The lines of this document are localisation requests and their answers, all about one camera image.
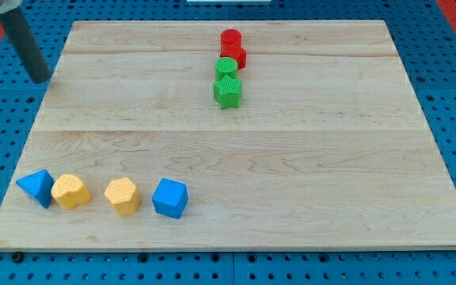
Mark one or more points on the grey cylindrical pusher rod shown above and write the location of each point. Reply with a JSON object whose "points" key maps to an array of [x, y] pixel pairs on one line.
{"points": [[24, 43]]}

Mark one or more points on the blue triangle block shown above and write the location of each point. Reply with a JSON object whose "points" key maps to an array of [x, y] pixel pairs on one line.
{"points": [[38, 185]]}

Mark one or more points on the yellow heart block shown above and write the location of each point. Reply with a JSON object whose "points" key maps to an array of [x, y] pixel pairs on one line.
{"points": [[70, 191]]}

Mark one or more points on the yellow hexagon block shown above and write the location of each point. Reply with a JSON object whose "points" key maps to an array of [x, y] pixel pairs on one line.
{"points": [[123, 195]]}

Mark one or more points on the green cylinder block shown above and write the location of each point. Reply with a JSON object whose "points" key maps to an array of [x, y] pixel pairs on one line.
{"points": [[225, 66]]}

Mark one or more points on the red cylinder block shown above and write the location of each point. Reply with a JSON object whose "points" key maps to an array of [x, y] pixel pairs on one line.
{"points": [[231, 36]]}

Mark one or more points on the red star block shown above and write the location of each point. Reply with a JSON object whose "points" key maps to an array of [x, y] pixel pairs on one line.
{"points": [[236, 52]]}

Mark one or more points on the green star block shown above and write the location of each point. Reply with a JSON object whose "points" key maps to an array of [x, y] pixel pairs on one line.
{"points": [[227, 92]]}

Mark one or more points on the blue cube block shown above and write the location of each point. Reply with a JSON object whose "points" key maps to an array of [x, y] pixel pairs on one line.
{"points": [[170, 198]]}

